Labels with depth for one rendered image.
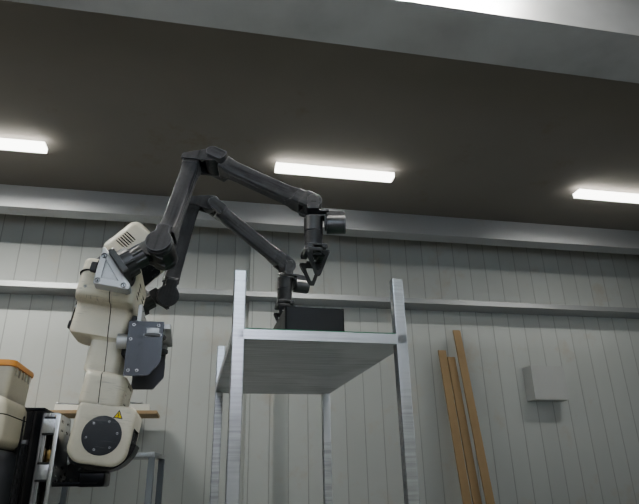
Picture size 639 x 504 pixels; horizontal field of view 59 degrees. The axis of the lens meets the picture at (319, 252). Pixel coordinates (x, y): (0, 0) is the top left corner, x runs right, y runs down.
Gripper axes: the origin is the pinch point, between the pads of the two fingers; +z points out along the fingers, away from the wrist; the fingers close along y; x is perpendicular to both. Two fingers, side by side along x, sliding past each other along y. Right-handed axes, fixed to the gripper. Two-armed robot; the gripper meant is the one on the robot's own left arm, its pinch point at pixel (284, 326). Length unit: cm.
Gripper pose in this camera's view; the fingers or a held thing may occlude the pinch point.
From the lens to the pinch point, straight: 219.7
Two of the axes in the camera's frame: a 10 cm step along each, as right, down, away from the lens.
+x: -9.8, -0.7, -2.0
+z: 0.1, 9.2, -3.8
